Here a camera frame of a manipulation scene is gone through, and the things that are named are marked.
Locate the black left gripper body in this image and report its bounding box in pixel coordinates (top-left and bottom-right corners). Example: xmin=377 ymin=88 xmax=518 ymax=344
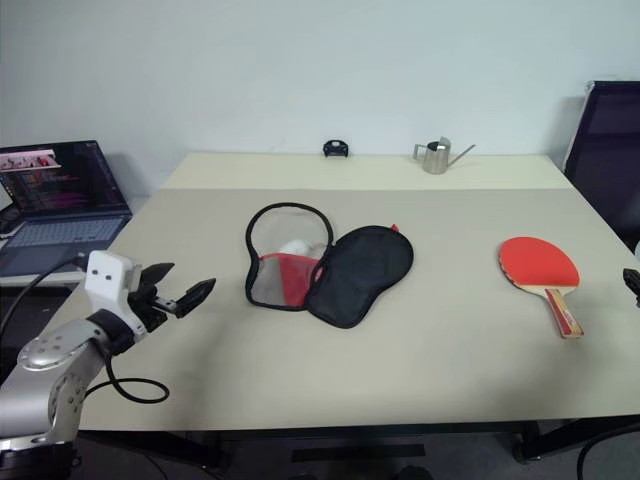
xmin=127 ymin=272 xmax=180 ymax=334

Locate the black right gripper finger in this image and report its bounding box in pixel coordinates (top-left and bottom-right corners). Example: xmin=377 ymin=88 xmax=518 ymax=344
xmin=622 ymin=267 xmax=640 ymax=308

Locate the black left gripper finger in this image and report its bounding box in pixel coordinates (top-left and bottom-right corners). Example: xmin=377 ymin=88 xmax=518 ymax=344
xmin=141 ymin=260 xmax=177 ymax=294
xmin=174 ymin=277 xmax=218 ymax=320

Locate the red table tennis paddle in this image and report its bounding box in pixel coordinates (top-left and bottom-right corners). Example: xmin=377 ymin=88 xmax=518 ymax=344
xmin=496 ymin=235 xmax=586 ymax=341

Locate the white duck plush toy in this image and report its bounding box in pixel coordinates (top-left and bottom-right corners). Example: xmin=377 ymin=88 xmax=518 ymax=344
xmin=278 ymin=238 xmax=324 ymax=259

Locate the black red paddle case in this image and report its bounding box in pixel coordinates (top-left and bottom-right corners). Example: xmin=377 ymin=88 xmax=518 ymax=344
xmin=244 ymin=201 xmax=416 ymax=331

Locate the open dark laptop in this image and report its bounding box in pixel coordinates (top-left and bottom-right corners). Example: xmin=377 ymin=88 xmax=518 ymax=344
xmin=0 ymin=140 xmax=134 ymax=279

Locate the black office chair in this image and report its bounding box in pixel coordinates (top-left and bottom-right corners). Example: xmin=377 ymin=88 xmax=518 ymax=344
xmin=563 ymin=79 xmax=640 ymax=252

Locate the small metal watering can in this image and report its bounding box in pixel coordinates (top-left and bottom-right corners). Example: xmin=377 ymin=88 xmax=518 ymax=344
xmin=412 ymin=136 xmax=477 ymax=176

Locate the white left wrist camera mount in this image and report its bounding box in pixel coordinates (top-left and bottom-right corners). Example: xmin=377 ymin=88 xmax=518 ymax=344
xmin=83 ymin=250 xmax=144 ymax=334

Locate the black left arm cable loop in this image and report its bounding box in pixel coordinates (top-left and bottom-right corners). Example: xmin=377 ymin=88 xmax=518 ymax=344
xmin=83 ymin=347 xmax=171 ymax=404

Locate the long black cable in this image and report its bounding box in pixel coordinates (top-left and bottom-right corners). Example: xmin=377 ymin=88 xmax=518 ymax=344
xmin=0 ymin=253 xmax=90 ymax=336

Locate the black curved cable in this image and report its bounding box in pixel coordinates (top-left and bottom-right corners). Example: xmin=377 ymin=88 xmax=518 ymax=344
xmin=576 ymin=425 xmax=640 ymax=480

